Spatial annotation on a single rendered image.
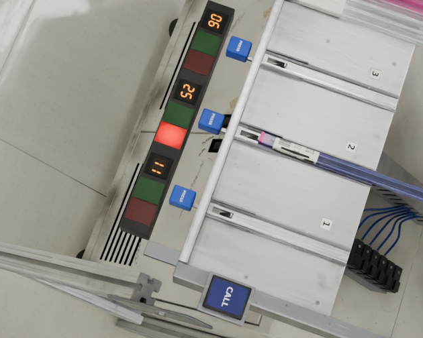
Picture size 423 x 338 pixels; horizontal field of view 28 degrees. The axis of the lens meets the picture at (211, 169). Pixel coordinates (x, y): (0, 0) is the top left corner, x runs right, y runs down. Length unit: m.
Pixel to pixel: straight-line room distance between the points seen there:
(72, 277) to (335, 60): 0.48
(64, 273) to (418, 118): 0.74
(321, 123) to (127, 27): 0.86
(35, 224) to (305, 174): 0.81
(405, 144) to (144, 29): 0.68
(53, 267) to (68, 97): 0.59
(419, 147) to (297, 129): 0.54
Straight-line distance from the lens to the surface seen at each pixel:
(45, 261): 1.31
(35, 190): 1.77
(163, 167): 1.10
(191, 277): 1.05
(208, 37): 1.17
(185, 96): 1.13
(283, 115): 1.12
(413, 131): 1.61
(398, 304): 1.61
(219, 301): 1.02
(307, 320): 1.06
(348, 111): 1.14
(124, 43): 1.90
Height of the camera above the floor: 1.51
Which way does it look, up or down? 47 degrees down
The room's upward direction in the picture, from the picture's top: 94 degrees clockwise
